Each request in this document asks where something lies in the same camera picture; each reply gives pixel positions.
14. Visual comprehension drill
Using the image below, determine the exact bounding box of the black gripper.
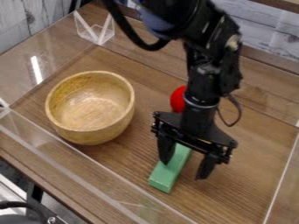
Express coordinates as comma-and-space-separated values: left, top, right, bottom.
151, 111, 239, 180

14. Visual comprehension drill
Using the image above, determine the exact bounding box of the brown wooden bowl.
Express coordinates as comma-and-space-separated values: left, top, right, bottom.
45, 71, 137, 145

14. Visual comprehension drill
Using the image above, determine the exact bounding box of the black cable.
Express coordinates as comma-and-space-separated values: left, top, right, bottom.
0, 200, 45, 224

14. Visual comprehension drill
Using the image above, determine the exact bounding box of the black table leg bracket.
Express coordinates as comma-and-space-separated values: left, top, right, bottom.
26, 182, 69, 224

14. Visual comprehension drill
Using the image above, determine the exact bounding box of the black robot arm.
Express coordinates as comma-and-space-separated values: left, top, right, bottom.
102, 0, 243, 179

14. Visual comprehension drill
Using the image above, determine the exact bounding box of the green foam stick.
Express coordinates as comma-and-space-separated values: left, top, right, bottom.
149, 144, 193, 193

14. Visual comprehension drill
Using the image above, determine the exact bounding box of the clear acrylic corner bracket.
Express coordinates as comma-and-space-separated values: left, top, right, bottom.
74, 10, 115, 46

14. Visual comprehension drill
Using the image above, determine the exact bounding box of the clear acrylic tray wall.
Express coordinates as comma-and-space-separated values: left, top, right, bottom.
0, 17, 299, 224

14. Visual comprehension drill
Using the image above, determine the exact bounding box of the red toy tomato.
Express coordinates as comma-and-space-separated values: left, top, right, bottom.
171, 86, 187, 113

